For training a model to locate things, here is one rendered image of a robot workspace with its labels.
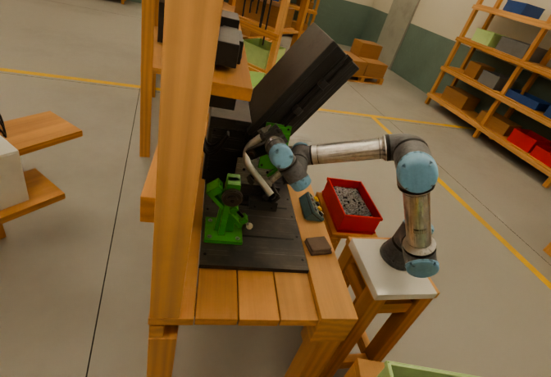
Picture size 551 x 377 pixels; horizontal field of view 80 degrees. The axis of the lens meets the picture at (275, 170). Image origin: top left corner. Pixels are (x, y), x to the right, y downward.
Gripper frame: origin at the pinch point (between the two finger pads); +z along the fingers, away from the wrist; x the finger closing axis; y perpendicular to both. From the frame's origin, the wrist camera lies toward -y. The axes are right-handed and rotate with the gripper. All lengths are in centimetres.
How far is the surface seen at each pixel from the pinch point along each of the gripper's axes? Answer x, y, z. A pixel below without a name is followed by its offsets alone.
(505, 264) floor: -262, 118, 83
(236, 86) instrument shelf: 27.4, 2.8, -39.8
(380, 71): -198, 284, 578
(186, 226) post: 10, -26, -62
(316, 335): -58, -23, -49
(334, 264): -53, -5, -29
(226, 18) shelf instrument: 45.4, 14.3, 10.3
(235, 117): 10.9, -5.6, 9.7
